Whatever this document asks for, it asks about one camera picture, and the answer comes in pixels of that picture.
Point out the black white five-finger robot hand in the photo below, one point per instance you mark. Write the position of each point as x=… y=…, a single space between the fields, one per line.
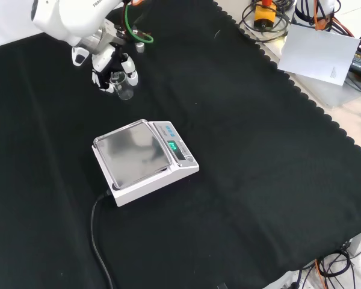
x=101 y=60

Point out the small clear glass beaker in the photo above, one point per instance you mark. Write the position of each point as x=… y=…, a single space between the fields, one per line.
x=125 y=94

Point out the white electronic balance steel pan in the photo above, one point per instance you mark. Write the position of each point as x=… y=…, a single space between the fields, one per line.
x=147 y=180

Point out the black bench cloth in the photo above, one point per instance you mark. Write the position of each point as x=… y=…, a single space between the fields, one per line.
x=243 y=150

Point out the yellow stop button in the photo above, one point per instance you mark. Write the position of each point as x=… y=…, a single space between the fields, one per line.
x=264 y=16

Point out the pale board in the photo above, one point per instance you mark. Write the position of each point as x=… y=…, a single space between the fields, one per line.
x=319 y=54

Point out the black cloth clip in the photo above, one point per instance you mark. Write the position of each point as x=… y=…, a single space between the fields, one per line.
x=221 y=286

